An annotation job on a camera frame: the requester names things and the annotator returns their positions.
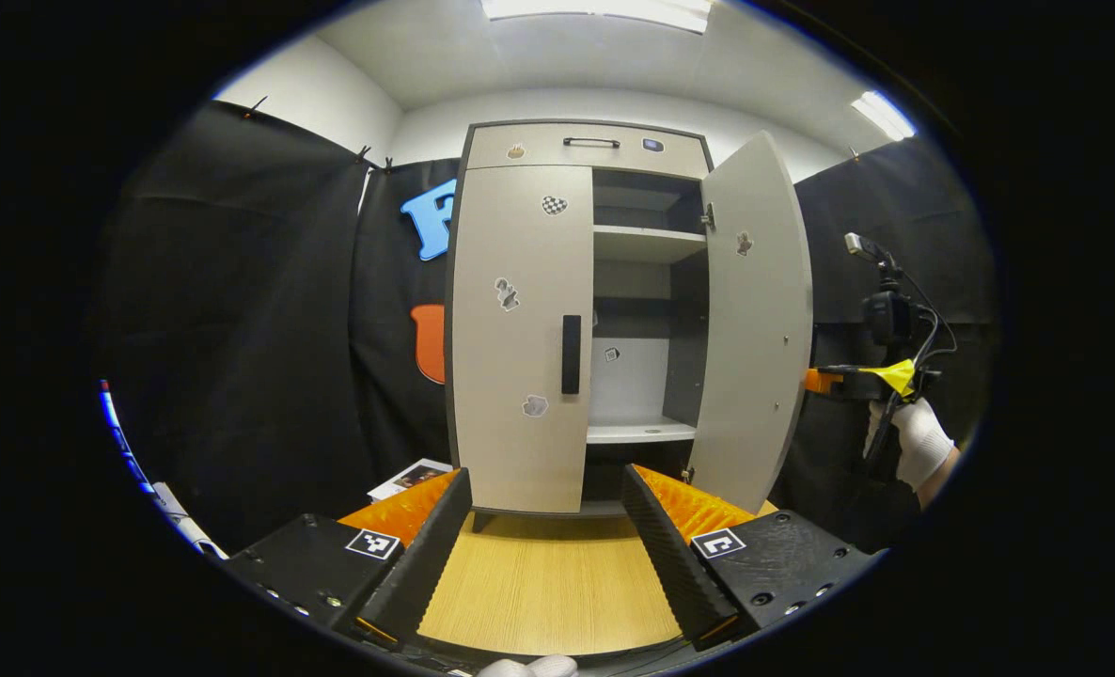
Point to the grey shoe cabinet door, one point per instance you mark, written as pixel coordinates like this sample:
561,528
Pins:
755,357
510,451

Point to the grey double-door shoe cabinet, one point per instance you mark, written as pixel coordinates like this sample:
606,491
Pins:
633,385

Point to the black backdrop cloth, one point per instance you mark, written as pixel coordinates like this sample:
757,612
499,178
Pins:
238,329

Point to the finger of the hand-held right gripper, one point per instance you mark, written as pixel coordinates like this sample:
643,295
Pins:
849,384

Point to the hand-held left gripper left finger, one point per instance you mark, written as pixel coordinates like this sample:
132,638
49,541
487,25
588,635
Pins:
426,564

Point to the small ceiling light panel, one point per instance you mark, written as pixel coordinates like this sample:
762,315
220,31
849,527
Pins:
882,115

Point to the grey cabinet shelf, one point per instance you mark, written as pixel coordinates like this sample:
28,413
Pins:
637,432
642,244

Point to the printed white booklet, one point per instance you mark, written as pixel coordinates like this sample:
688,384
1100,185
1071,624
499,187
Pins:
407,480

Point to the long ceiling light panel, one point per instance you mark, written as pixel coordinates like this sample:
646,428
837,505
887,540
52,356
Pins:
604,9

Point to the computer monitor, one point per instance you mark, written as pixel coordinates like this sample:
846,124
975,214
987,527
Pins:
112,421

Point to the grey cabinet drawer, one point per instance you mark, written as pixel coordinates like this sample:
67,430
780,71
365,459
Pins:
539,146

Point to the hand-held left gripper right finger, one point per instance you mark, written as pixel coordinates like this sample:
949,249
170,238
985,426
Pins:
675,564

